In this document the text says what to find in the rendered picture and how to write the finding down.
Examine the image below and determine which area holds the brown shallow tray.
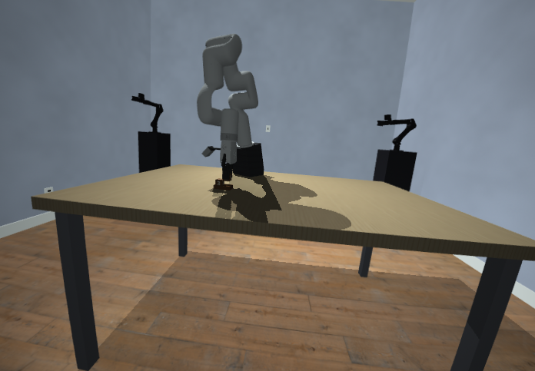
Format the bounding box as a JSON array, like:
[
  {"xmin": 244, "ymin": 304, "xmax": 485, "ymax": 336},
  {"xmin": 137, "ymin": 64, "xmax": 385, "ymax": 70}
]
[{"xmin": 214, "ymin": 184, "xmax": 233, "ymax": 190}]

